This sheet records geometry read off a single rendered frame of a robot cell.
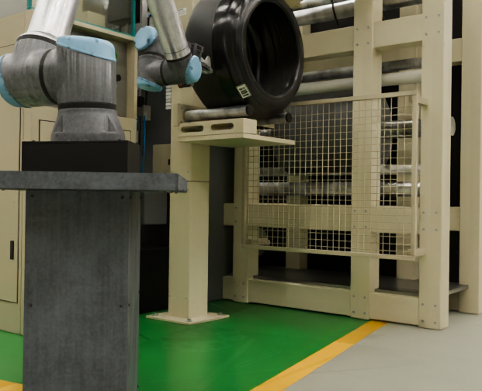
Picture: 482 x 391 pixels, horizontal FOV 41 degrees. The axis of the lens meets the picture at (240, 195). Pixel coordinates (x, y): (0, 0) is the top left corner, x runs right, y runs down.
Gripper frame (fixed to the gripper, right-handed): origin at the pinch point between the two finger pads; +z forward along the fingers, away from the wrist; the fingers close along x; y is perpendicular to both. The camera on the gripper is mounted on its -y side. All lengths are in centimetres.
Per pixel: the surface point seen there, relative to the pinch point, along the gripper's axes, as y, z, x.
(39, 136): -31, -38, 51
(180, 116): -13.4, 10.6, 24.0
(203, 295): -89, 40, 26
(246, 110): -12.8, 12.5, -10.2
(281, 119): -9.8, 40.5, -7.6
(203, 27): 18.1, -2.9, 3.0
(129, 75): 7, 6, 54
